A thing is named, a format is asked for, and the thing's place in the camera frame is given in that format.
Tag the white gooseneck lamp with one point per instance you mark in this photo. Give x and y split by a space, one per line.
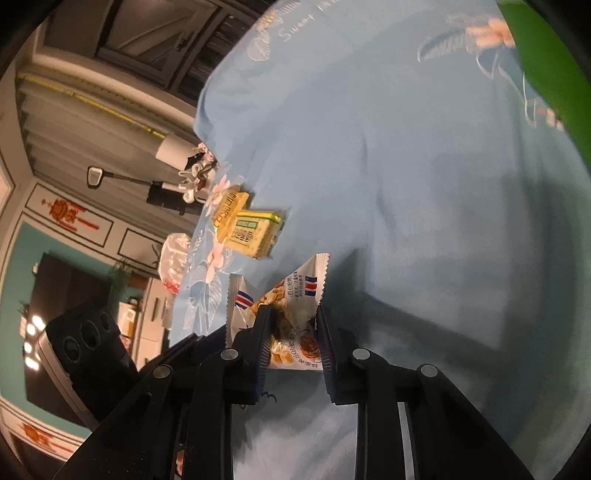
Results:
94 176

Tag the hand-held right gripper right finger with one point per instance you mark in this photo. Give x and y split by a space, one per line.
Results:
334 364

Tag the red wall ornament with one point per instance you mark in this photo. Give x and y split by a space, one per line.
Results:
37 436
62 212

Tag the white ribbon bow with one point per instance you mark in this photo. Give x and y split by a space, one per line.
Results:
198 173

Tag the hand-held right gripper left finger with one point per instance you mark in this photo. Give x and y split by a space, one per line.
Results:
261 360

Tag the blue floral bedsheet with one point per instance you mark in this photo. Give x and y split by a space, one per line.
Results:
415 184

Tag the black device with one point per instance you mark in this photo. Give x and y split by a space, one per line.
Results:
168 196

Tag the white cabinet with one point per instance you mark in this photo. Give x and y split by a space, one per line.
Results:
154 314

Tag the grey curtain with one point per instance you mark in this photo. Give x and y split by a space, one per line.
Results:
83 120

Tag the white lampshade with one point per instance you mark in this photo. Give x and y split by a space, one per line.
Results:
173 150

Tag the green cardboard box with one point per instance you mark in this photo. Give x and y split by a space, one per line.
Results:
549 60

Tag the black television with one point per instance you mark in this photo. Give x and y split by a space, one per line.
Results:
69 281

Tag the white striped nut snack packet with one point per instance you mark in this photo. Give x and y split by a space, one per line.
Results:
238 304
295 295

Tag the yellow green label snack packet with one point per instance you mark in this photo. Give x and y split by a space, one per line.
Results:
249 233

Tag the dark window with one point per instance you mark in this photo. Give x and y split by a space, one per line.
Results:
138 32

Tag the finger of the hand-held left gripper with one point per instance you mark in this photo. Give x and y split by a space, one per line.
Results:
203 344

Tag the white plastic bag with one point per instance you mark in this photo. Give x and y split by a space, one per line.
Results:
174 258

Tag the orange yellow snack packet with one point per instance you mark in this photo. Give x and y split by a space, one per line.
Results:
228 210

